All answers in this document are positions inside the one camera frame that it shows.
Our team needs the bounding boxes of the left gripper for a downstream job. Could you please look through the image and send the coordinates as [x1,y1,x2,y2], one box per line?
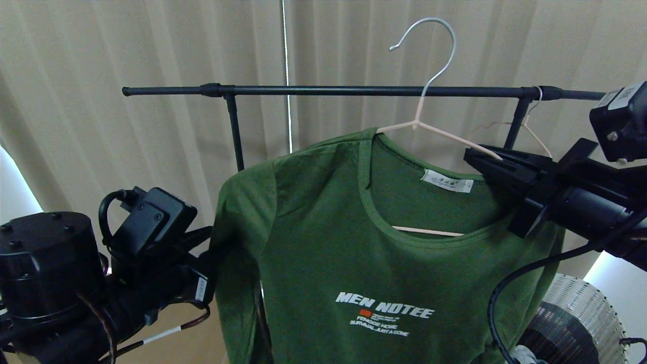
[10,226,215,364]

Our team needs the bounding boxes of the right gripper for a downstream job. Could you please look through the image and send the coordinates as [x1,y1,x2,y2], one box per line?
[508,138,647,271]

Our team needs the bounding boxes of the green printed shirt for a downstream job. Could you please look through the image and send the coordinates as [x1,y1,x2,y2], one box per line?
[210,127,566,364]

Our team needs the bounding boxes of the pale grey garment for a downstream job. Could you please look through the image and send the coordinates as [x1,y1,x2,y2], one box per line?
[511,346,549,364]

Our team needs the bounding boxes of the pink clothes hanger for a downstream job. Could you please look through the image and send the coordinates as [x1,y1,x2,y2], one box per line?
[377,18,503,238]
[468,87,554,158]

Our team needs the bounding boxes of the white laundry basket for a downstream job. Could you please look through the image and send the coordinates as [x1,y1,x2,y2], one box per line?
[516,273,630,364]

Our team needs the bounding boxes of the black cable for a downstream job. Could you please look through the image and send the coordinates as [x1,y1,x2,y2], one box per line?
[488,210,647,364]
[76,291,212,364]

